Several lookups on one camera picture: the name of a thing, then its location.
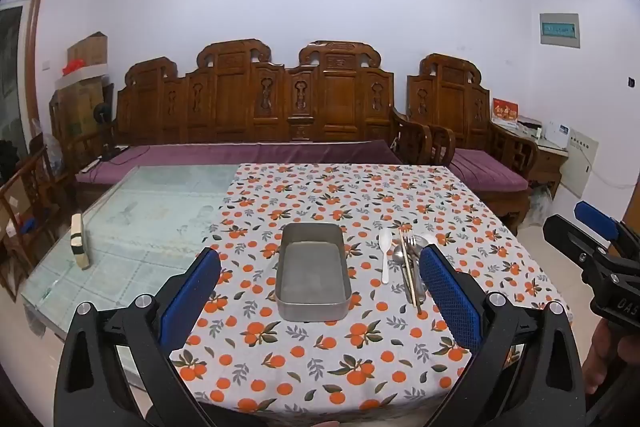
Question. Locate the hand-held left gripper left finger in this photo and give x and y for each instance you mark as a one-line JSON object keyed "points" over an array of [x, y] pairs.
{"points": [[190, 297]]}

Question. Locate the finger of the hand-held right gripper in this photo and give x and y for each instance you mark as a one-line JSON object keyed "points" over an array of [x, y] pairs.
{"points": [[595, 219], [565, 234]]}

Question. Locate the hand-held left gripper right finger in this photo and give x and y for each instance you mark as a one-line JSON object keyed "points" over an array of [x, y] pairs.
{"points": [[450, 297]]}

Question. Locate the cream chopstick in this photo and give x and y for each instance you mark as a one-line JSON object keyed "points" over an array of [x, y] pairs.
{"points": [[409, 274]]}

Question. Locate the metal spoon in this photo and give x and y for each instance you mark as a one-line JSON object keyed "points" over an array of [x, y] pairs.
{"points": [[398, 255]]}

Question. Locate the metal fork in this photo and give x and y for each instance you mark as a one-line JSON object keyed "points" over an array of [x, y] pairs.
{"points": [[405, 238]]}

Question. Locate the white plastic spoon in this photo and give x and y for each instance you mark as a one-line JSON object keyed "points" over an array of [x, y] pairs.
{"points": [[385, 241]]}

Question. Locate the metal rectangular tray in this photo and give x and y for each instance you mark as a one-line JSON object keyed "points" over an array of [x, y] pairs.
{"points": [[310, 277]]}

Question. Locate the person's right hand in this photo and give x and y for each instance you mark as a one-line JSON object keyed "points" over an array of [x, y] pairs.
{"points": [[594, 362]]}

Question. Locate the white plastic bag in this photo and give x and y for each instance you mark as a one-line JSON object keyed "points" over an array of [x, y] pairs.
{"points": [[539, 207]]}

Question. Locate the wooden side table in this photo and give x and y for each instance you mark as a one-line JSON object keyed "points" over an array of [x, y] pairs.
{"points": [[547, 162]]}

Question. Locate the white desk device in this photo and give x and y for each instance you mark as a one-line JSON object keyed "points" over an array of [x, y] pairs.
{"points": [[556, 133]]}

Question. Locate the purple armchair cushion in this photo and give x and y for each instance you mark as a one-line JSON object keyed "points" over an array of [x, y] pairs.
{"points": [[485, 169]]}

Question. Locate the grey flat box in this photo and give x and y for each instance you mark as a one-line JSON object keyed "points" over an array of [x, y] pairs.
{"points": [[530, 126]]}

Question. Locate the cream block with black band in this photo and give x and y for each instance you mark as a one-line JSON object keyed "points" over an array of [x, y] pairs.
{"points": [[80, 242]]}

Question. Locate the orange fruit print tablecloth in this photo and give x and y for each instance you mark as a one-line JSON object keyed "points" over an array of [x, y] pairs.
{"points": [[310, 357]]}

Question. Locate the red gift box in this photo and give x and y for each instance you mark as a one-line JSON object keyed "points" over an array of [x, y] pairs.
{"points": [[505, 111]]}

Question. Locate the purple sofa cushion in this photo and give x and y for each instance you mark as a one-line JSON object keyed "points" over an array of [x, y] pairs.
{"points": [[225, 153]]}

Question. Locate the white power strip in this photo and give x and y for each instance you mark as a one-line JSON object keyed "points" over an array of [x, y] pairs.
{"points": [[91, 166]]}

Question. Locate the carved wooden armchair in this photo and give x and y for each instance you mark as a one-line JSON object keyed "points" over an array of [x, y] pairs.
{"points": [[450, 97]]}

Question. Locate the wooden chair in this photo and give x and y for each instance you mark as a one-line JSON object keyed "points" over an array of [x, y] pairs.
{"points": [[30, 187]]}

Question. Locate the clear plastic bag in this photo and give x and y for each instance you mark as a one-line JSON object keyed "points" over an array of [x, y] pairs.
{"points": [[52, 154]]}

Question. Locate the carved wooden sofa bench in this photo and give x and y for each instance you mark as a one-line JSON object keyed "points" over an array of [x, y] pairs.
{"points": [[230, 97]]}

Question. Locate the black standing fan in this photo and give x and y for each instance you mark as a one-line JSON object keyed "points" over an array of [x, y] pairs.
{"points": [[103, 112]]}

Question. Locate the large cardboard box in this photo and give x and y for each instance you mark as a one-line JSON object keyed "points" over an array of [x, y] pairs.
{"points": [[80, 112]]}

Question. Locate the white flat box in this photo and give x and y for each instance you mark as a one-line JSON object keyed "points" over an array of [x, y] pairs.
{"points": [[82, 77]]}

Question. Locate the red decoration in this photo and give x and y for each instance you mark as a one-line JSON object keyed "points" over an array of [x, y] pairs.
{"points": [[72, 67]]}

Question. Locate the small cardboard box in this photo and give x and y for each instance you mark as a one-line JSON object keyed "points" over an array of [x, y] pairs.
{"points": [[87, 49]]}

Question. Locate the beige wall panel cover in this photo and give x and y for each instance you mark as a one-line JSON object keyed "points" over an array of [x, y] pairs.
{"points": [[580, 164]]}

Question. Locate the white wall electrical panel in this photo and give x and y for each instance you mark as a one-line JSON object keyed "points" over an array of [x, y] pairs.
{"points": [[559, 29]]}

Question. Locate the wooden door frame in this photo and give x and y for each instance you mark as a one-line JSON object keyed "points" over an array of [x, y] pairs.
{"points": [[35, 32]]}

